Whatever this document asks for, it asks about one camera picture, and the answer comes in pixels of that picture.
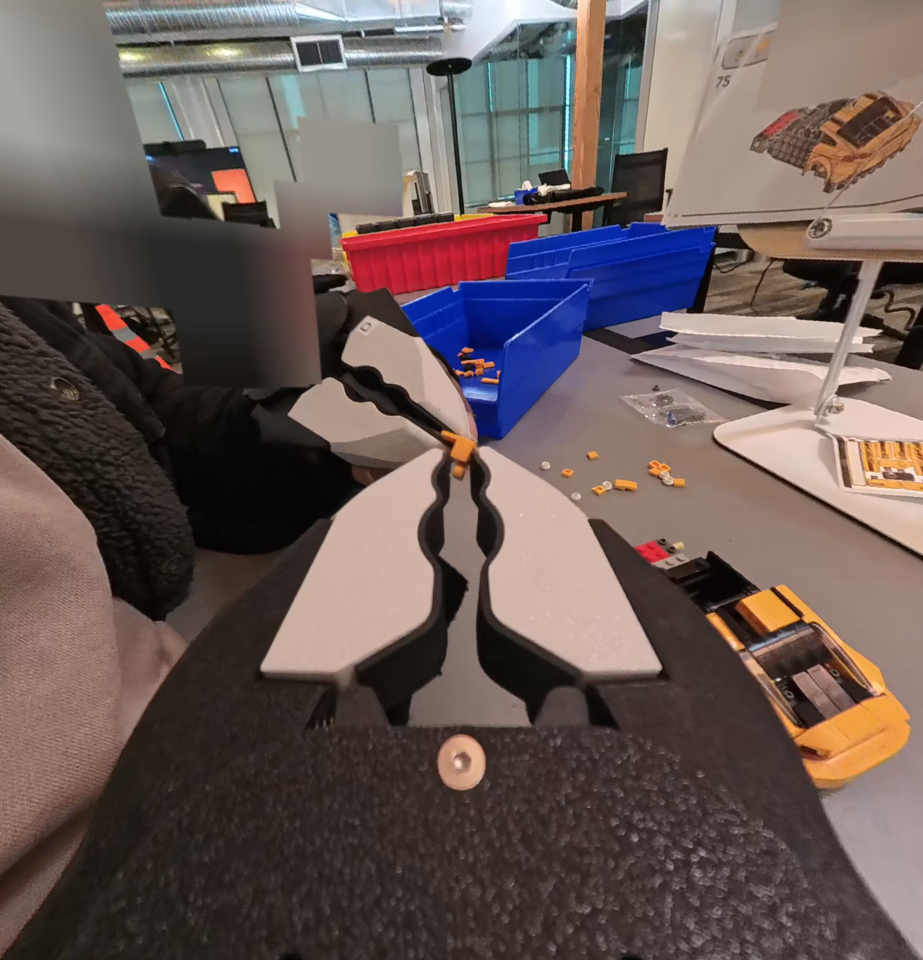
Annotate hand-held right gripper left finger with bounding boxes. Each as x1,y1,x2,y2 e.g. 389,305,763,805
259,448,470,727

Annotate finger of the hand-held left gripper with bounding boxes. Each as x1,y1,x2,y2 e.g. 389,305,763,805
286,376,442,469
340,315,478,445

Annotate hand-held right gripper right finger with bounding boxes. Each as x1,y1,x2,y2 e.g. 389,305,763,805
472,447,665,727

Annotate heap of orange lego parts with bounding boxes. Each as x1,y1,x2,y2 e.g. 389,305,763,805
454,346,505,388

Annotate orange black lego car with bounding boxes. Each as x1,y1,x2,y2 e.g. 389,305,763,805
634,536,913,790

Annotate lego instruction booklet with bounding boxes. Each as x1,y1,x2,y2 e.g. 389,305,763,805
664,22,923,228

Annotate person's left forearm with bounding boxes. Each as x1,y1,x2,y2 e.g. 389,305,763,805
154,375,361,556

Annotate scattered orange white lego pieces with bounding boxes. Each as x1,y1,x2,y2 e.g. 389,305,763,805
540,450,688,502

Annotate person's left hand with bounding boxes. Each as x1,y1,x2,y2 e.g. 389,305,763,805
450,366,479,442

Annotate red plastic bin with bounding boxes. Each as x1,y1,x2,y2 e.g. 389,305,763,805
340,213,549,296

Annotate row of black boxes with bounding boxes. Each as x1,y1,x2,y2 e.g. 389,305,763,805
355,212,458,236

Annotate cluttered wooden desk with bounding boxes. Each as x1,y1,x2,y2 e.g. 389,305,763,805
478,187,629,234

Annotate lit computer monitor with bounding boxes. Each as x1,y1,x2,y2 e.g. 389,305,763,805
142,141,258,220

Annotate clear bag of dark pieces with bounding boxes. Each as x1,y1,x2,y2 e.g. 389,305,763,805
620,386,727,430

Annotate orange striped dark object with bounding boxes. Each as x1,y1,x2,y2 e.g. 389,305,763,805
94,303,179,374

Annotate long blue plastic bin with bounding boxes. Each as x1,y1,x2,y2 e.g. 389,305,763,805
505,221,719,333

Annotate black round disc on rod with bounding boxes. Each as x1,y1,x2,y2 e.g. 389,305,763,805
425,56,475,220

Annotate white book stand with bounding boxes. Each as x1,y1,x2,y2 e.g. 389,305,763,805
712,210,923,568

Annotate white ceiling vent grille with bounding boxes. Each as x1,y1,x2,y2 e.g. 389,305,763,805
292,33,349,74

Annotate black mesh office chair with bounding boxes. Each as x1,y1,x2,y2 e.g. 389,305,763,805
607,147,670,228

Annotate wooden pillar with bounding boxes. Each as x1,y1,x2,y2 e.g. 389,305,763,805
570,0,610,194

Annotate beige hooded sweatshirt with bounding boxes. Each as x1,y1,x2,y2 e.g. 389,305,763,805
0,416,190,960

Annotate black swivel office chair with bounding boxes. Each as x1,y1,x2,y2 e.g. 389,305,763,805
782,257,884,318

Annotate glass window wall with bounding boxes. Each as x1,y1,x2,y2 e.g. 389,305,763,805
127,66,577,220

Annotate silver ventilation duct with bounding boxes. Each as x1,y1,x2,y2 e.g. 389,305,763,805
105,0,475,78

